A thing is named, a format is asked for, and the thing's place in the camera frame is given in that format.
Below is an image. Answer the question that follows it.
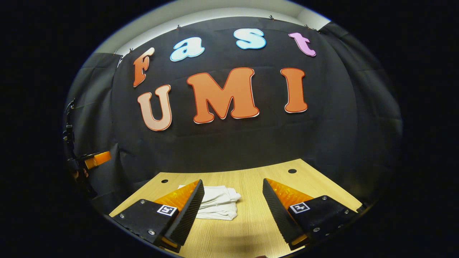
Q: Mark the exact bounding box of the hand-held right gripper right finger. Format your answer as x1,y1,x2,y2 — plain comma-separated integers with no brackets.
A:
262,178,359,251

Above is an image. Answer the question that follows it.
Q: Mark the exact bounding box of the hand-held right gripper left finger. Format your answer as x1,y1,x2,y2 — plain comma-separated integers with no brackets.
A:
112,179,205,253

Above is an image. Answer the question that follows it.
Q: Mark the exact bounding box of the black backdrop cloth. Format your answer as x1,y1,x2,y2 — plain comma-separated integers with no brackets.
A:
65,16,403,215

